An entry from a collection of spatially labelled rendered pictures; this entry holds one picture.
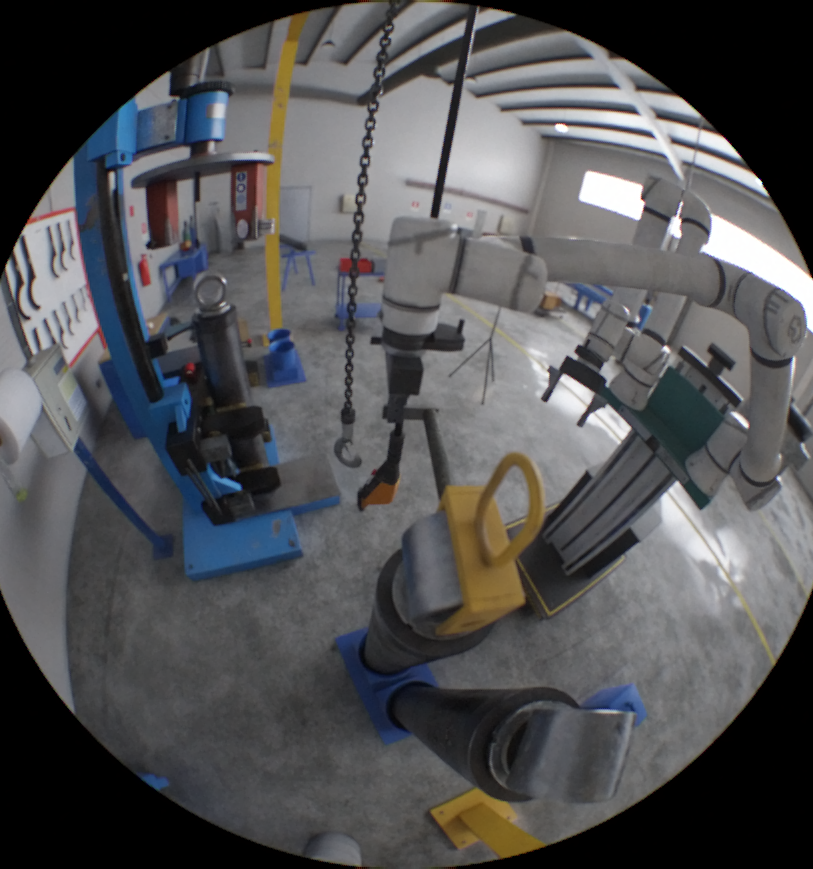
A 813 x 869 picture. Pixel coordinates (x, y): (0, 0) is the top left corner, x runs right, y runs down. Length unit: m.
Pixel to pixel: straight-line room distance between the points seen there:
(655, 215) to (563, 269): 0.69
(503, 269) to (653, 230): 0.86
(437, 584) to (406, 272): 0.38
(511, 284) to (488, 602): 0.37
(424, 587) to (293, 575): 1.78
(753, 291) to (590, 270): 0.36
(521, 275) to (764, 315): 0.49
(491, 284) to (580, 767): 0.58
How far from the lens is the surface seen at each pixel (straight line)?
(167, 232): 1.43
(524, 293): 0.42
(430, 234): 0.40
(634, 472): 1.66
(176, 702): 2.29
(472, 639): 0.53
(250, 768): 2.17
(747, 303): 0.73
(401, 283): 0.42
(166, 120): 1.42
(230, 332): 1.45
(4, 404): 1.35
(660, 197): 1.20
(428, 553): 0.37
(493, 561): 0.31
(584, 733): 0.42
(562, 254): 0.57
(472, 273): 0.41
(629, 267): 0.62
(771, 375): 0.79
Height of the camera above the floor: 1.96
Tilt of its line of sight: 44 degrees down
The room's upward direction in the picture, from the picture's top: 11 degrees clockwise
